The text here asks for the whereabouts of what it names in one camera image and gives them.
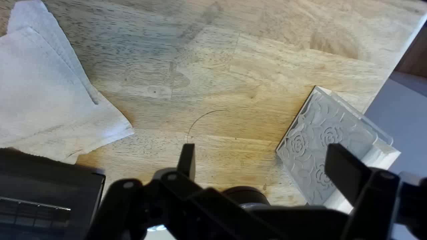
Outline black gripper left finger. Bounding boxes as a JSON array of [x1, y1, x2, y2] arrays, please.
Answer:
[[176, 143, 198, 180]]

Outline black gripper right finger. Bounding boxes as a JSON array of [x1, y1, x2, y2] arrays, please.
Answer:
[[324, 143, 374, 207]]

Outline white floral napkin holder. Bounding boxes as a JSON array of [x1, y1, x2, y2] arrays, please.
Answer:
[[275, 84, 402, 211]]

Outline black toaster oven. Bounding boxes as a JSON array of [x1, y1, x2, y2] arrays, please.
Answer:
[[0, 148, 107, 240]]

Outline white folded cloth towel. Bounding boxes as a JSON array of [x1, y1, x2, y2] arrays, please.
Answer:
[[0, 0, 135, 164]]

